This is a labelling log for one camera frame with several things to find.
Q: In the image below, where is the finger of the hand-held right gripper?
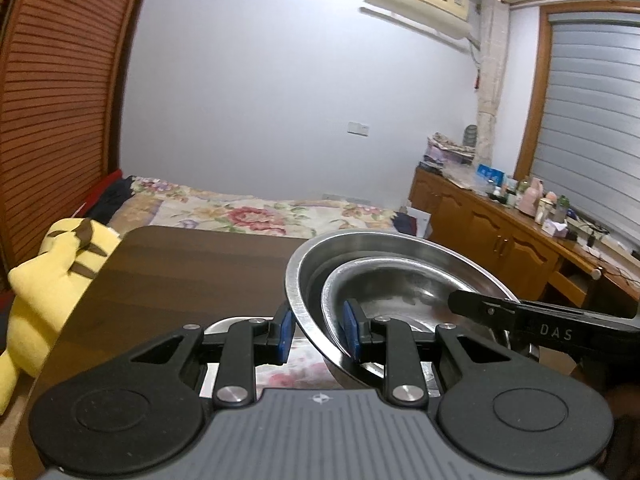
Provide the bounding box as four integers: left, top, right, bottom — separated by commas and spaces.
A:
447, 287, 532, 334

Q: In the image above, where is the wooden sideboard cabinet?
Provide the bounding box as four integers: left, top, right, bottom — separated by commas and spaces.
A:
408, 167, 640, 313

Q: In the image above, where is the small steel bowl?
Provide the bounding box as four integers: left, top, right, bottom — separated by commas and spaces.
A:
321, 256, 512, 377

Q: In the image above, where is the stack of folded cloths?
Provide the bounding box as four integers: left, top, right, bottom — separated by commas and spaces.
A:
423, 132, 476, 169

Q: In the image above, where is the pink thermos bottle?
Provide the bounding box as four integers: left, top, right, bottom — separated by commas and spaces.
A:
519, 177, 544, 214

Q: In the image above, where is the white floral square plate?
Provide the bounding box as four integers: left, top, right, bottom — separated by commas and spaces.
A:
200, 315, 352, 399

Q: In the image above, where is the dark red-edged quilt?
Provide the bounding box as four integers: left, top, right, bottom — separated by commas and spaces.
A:
74, 169, 134, 224

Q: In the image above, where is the blue carton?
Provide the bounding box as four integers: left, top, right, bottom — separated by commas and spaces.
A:
474, 163, 507, 187

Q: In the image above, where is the wooden window frame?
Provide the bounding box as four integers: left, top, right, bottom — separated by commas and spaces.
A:
514, 7, 557, 177

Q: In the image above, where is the clear plastic bag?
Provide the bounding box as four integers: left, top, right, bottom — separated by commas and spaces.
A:
445, 166, 488, 193

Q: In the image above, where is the cream patterned curtain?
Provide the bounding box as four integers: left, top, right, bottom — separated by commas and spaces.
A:
474, 0, 509, 167

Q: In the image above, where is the yellow plush toy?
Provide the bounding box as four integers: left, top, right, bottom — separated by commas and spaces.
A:
0, 218, 122, 415

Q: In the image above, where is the cream wall air conditioner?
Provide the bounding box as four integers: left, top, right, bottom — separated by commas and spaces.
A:
358, 0, 472, 42

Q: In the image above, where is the black power adapter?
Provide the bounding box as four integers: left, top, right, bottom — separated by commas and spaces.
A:
574, 224, 609, 249

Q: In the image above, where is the large steel bowl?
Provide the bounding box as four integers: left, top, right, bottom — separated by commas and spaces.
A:
283, 228, 524, 392

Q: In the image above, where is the wooden louvered wardrobe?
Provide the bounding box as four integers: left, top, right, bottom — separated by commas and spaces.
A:
0, 0, 153, 291

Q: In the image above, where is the beige lidded cup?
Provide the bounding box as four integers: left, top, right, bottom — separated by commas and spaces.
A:
534, 197, 556, 226

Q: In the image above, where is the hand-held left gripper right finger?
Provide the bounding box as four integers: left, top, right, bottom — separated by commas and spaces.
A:
341, 298, 517, 407

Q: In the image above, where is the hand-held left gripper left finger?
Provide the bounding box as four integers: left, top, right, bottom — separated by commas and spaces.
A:
120, 309, 296, 409

